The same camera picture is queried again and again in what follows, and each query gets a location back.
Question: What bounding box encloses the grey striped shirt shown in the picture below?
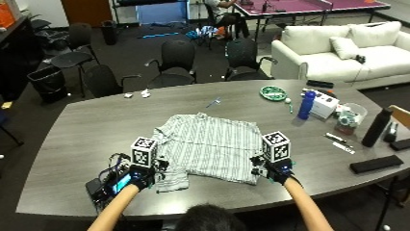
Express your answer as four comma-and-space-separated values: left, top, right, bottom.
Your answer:
152, 112, 266, 194

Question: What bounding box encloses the purple table tennis table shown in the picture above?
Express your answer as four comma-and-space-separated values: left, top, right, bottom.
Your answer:
232, 0, 393, 41

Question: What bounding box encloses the colourful bag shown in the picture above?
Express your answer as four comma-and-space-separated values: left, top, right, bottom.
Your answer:
185, 25, 221, 41

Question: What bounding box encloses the blue water bottle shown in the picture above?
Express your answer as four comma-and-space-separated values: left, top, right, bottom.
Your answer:
297, 90, 318, 121

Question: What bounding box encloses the long black case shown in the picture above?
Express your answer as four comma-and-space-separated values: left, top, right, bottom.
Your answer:
349, 154, 405, 175

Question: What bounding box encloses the person's right hand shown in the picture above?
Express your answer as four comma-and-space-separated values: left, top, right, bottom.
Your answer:
250, 155, 297, 187

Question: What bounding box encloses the brown door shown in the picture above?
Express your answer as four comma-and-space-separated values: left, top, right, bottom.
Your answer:
59, 0, 115, 28

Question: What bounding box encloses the black electronic box with screen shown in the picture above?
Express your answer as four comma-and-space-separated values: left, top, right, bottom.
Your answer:
85, 153, 135, 210

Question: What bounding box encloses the white cardboard box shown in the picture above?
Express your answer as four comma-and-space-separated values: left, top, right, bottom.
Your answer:
310, 93, 341, 119

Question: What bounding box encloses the black office chair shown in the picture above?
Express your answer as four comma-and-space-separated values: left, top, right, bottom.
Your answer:
83, 64, 142, 99
51, 22, 101, 98
144, 39, 198, 90
222, 38, 280, 82

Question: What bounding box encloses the black and white marker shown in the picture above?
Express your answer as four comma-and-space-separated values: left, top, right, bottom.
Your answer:
325, 132, 349, 144

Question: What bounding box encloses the large white cushion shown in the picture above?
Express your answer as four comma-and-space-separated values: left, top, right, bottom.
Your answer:
347, 20, 403, 49

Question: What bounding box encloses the white marker cube right glove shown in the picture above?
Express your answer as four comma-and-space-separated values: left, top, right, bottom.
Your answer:
260, 130, 292, 164

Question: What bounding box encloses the small black case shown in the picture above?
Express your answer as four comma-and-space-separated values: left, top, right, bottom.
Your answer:
389, 138, 410, 152

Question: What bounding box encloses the blue panel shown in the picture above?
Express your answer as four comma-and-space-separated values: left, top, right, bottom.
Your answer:
135, 2, 189, 25

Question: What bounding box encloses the wooden chair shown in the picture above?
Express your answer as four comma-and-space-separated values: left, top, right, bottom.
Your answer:
387, 104, 410, 131

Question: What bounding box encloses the small white cushion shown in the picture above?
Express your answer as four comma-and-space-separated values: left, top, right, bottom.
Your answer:
328, 36, 361, 61

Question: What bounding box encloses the black remote control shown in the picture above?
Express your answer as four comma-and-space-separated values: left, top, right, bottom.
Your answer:
305, 79, 336, 90

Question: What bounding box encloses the white sofa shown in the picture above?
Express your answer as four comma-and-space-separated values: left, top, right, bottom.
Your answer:
270, 20, 410, 90

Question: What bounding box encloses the person's left hand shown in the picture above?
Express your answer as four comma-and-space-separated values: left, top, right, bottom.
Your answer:
127, 157, 170, 191

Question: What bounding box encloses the round black trash bin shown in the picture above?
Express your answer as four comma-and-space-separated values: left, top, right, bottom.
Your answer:
100, 19, 120, 46

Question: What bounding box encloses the black cabinet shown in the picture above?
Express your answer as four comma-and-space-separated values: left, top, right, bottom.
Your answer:
0, 13, 45, 103

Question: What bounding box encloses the clear plastic container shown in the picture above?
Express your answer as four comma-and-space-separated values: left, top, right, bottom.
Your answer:
333, 102, 369, 136

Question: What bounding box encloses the white marker cube glove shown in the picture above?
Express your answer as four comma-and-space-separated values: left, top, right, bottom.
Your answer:
260, 130, 292, 164
129, 136, 158, 169

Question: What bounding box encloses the white marker cube left glove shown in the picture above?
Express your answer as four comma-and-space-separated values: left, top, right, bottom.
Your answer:
129, 136, 158, 169

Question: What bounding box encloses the white marker pen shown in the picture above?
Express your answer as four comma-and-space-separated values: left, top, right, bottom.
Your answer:
332, 141, 357, 155

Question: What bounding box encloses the blue pen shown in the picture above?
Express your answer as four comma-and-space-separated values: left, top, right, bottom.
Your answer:
205, 96, 222, 109

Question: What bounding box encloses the black water bottle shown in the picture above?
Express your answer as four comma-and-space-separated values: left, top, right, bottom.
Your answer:
359, 107, 393, 148

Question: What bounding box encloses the orange box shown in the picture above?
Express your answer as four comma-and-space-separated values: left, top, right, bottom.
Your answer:
0, 1, 17, 29

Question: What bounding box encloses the square black trash bin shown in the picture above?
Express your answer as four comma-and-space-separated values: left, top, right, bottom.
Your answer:
25, 64, 69, 104

